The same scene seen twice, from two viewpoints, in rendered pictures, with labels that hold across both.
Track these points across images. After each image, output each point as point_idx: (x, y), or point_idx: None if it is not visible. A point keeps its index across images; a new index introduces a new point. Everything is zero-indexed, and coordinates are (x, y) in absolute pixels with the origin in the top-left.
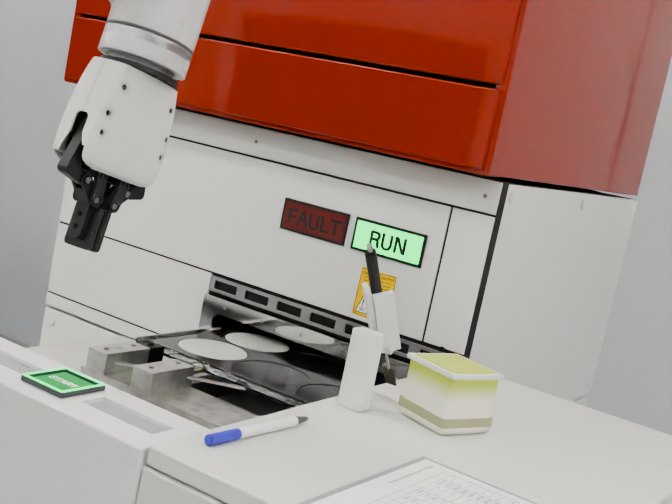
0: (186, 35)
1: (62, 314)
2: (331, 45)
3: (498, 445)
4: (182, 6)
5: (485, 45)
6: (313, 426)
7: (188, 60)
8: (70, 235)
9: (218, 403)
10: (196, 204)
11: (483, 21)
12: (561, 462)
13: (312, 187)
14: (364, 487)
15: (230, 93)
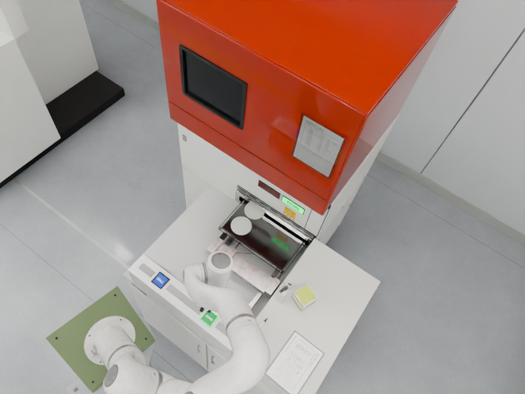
0: (225, 287)
1: (188, 170)
2: (269, 162)
3: (316, 309)
4: (223, 286)
5: (322, 189)
6: (269, 320)
7: (226, 286)
8: (205, 310)
9: (245, 263)
10: (228, 166)
11: (321, 183)
12: (330, 314)
13: (267, 181)
14: (279, 356)
15: (235, 155)
